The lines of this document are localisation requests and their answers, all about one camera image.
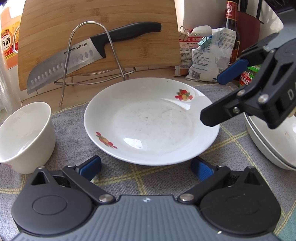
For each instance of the dark red knife block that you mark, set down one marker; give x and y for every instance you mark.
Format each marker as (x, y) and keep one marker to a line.
(249, 30)

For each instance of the dark soy sauce bottle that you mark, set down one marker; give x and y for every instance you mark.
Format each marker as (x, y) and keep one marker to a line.
(231, 16)

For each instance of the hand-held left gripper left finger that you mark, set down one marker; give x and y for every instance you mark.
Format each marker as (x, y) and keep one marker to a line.
(90, 165)

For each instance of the white bowl with pink flowers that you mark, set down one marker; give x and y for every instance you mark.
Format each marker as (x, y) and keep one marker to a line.
(23, 129)

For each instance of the white bowls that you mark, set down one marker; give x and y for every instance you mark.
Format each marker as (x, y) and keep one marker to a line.
(261, 134)

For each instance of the grey and teal checked cloth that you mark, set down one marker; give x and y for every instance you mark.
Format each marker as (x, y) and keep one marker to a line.
(69, 143)

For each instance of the green-lidded sauce jar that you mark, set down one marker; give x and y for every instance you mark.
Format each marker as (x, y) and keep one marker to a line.
(248, 76)

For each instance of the teal binder clip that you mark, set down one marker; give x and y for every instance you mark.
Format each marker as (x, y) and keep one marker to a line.
(204, 42)

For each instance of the red and white seasoning bag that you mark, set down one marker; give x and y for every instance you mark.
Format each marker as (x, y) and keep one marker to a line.
(185, 53)

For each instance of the bamboo cutting board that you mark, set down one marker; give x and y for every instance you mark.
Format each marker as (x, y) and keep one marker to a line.
(138, 53)

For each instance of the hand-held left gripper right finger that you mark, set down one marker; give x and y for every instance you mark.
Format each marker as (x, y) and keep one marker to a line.
(201, 170)

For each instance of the metal binder clip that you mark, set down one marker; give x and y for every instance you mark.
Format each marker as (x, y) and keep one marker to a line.
(185, 30)

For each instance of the white crumpled seasoning bag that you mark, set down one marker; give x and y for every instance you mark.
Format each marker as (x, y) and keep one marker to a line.
(208, 60)

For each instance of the orange cooking wine jug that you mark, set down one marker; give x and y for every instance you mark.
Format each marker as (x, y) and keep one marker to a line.
(9, 34)

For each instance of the white clipped bag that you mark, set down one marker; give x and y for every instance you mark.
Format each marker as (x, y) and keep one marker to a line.
(201, 31)

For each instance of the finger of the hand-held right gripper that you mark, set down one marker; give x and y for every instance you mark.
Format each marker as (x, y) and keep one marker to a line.
(219, 113)
(231, 70)

